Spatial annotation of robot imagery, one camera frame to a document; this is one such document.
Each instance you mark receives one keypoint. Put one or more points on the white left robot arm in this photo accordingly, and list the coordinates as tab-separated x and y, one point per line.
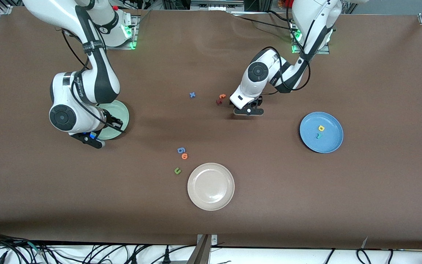
313	14

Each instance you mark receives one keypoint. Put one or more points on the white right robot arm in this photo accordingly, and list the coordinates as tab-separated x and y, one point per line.
50	11

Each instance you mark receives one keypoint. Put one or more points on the green plate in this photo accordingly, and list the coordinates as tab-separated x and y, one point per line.
121	110

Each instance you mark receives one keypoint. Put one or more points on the blue foam letter g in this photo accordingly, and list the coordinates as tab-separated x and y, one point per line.
180	149

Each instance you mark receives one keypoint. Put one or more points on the green foam letter u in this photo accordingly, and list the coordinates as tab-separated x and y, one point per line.
177	172

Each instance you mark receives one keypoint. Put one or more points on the blue plate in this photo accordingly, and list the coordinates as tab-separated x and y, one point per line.
330	141

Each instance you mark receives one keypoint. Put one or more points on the beige plate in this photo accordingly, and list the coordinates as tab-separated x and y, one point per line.
211	187

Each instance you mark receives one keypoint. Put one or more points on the red box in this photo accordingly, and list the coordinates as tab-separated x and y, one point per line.
288	3

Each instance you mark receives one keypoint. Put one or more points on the brown table cover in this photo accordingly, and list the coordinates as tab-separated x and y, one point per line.
269	205

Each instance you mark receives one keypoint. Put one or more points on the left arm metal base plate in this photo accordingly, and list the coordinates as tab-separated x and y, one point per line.
324	51

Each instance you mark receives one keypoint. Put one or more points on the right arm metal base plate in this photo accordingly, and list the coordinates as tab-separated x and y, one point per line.
136	33

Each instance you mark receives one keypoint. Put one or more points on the aluminium rail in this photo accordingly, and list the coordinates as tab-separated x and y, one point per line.
214	5

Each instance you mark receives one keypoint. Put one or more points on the metal table bracket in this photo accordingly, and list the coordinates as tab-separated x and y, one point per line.
203	253

